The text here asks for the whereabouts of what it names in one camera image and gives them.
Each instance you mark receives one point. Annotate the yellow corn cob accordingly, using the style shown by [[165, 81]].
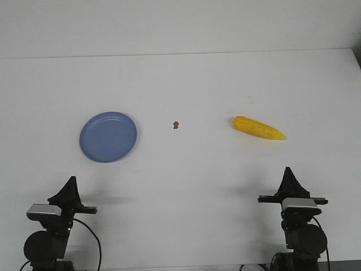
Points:
[[256, 128]]

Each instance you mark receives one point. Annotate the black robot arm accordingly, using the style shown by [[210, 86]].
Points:
[[305, 240], [45, 249]]

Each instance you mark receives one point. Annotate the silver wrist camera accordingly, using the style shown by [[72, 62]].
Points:
[[309, 207], [39, 212]]

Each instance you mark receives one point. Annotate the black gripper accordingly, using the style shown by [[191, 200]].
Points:
[[68, 199], [290, 190]]

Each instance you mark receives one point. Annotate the white object at table edge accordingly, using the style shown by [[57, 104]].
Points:
[[253, 267]]

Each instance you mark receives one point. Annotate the blue round plate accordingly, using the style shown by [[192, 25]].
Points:
[[108, 137]]

